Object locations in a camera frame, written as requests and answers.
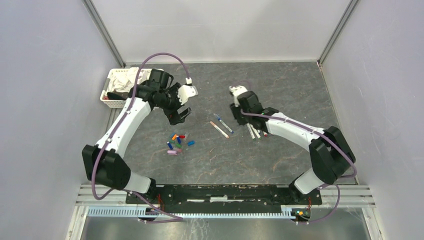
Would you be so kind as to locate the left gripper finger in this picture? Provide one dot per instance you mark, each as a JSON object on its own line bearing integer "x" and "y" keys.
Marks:
{"x": 185, "y": 113}
{"x": 175, "y": 119}

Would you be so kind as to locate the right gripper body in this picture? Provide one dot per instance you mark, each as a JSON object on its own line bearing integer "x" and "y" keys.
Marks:
{"x": 242, "y": 118}

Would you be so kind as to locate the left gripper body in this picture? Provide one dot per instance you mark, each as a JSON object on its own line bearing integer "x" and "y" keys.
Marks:
{"x": 170, "y": 101}

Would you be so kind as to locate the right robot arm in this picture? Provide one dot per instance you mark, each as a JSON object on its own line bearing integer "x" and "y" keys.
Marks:
{"x": 330, "y": 155}

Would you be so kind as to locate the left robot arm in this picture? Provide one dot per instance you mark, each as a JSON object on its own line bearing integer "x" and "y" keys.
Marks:
{"x": 104, "y": 162}

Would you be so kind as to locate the clear cap blue pen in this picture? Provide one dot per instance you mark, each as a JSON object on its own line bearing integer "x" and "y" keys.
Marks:
{"x": 223, "y": 123}

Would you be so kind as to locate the white plastic basket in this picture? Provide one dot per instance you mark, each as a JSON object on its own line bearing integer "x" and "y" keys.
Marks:
{"x": 113, "y": 99}

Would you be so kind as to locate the white crumpled cloth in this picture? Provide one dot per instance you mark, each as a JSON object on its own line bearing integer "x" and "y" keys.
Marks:
{"x": 121, "y": 80}

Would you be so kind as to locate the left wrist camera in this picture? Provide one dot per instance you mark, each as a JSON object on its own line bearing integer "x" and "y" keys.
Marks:
{"x": 185, "y": 92}

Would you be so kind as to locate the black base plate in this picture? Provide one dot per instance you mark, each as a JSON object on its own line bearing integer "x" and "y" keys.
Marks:
{"x": 229, "y": 199}

